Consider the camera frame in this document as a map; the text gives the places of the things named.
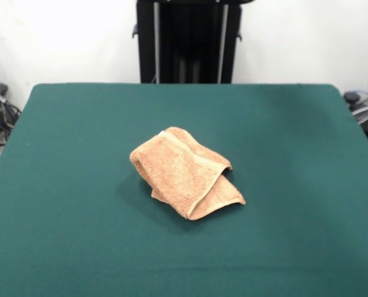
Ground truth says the tan terry towel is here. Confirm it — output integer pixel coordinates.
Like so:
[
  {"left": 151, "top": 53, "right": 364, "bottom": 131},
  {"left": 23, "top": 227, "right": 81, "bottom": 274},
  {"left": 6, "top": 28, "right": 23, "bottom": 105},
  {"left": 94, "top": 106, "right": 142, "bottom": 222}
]
[{"left": 129, "top": 126, "right": 247, "bottom": 222}]

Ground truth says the dark green table cloth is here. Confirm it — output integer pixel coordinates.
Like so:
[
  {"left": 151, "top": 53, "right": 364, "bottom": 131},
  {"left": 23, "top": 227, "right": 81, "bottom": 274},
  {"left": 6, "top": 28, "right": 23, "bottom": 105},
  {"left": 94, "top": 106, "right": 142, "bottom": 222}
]
[{"left": 0, "top": 82, "right": 368, "bottom": 297}]

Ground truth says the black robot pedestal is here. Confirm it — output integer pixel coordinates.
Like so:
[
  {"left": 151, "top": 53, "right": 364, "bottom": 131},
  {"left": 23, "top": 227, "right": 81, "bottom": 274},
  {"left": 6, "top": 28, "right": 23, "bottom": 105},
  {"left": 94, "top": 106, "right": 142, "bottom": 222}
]
[{"left": 131, "top": 0, "right": 243, "bottom": 84}]

